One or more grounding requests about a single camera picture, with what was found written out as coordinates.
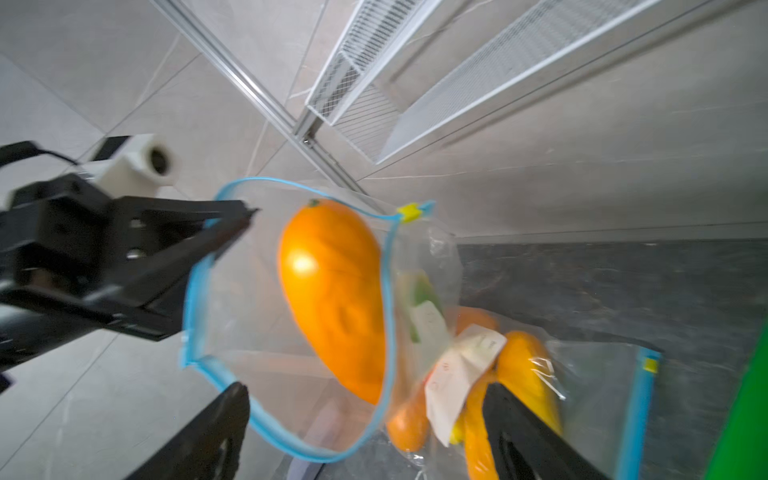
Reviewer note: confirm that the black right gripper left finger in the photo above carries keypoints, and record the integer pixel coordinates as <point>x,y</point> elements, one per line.
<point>209,446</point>

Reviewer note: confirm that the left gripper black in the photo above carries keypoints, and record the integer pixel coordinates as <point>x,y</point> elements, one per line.
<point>74,259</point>

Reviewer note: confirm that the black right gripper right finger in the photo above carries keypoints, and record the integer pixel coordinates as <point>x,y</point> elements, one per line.
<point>524,447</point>

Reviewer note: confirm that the yellow mango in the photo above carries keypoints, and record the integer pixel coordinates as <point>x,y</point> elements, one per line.
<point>525,369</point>

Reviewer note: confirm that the clear zip-top bag blue zipper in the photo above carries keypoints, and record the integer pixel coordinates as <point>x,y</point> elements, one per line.
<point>604,387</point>

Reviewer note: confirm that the spare clear plastic bag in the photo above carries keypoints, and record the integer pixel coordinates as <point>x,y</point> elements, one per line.
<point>238,326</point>

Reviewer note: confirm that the large orange mango top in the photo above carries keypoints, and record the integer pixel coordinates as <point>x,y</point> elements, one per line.
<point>329,269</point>

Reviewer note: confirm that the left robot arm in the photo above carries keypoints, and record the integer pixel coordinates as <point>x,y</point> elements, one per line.
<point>30,342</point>

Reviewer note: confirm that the green plastic basket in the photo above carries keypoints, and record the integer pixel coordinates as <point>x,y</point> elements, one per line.
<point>741,452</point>

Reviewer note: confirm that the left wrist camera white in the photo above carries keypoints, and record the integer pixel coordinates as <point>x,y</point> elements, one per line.
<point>132,165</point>

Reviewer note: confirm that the white wire wall basket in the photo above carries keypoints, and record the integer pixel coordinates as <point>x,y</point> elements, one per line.
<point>403,69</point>

